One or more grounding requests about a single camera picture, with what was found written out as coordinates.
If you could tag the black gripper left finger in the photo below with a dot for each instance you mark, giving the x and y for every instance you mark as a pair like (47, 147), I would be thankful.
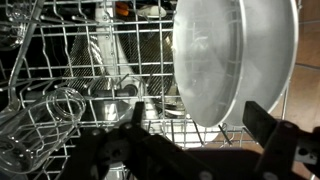
(138, 113)

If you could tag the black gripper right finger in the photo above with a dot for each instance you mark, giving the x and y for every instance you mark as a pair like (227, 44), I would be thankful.
(259, 122)

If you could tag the white plate front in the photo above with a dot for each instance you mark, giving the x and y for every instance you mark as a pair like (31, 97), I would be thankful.
(208, 46)

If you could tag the white plate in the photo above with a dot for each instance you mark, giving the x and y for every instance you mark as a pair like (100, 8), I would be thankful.
(208, 46)
(270, 54)

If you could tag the white plate rear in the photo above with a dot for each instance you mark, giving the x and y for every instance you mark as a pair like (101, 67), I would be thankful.
(270, 54)

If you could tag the clear drinking glass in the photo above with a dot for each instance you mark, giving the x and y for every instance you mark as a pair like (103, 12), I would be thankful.
(29, 137)

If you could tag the dishwasher lower wire rack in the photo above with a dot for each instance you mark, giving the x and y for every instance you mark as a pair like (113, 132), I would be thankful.
(116, 53)

